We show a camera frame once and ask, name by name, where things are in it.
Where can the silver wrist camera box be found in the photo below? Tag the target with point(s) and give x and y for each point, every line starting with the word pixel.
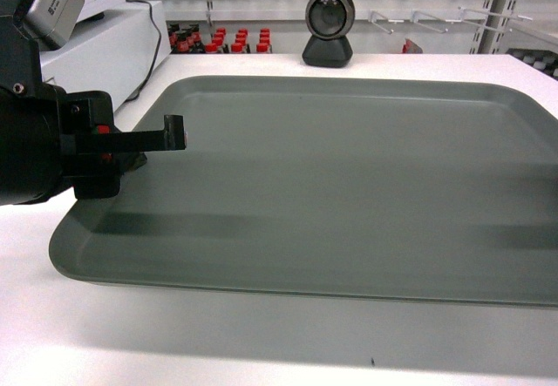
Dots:
pixel 51 22

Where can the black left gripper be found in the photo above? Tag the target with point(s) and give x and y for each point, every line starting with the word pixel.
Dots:
pixel 103 154

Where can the white checkout counter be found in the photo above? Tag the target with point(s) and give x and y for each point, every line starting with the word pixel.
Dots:
pixel 57 331

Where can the grey rectangular serving tray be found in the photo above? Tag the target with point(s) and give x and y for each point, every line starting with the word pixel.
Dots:
pixel 346 187

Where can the white cash register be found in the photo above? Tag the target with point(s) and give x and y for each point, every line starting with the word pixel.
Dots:
pixel 112 48

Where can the red cap sauce bottles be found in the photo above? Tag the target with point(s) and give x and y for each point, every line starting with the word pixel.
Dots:
pixel 188 39

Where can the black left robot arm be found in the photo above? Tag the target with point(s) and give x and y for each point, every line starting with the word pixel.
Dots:
pixel 53 140

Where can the black barcode scanner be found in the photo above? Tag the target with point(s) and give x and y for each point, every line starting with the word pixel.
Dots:
pixel 329 22

